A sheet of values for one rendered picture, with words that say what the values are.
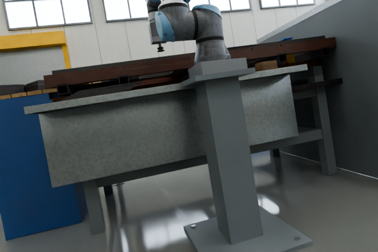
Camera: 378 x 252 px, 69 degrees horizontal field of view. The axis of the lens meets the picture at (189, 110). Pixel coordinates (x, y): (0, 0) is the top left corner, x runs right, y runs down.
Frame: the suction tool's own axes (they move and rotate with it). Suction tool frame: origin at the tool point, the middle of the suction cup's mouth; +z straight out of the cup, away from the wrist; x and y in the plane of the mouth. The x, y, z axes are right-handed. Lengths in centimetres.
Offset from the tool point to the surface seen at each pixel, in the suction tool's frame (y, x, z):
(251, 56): -48, 12, 11
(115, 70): 26.0, 7.0, 8.4
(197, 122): -9.8, 13.7, 41.4
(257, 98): -45, 16, 34
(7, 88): 85, -28, 6
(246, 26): -536, -818, -221
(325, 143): -90, 11, 69
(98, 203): 45, 0, 74
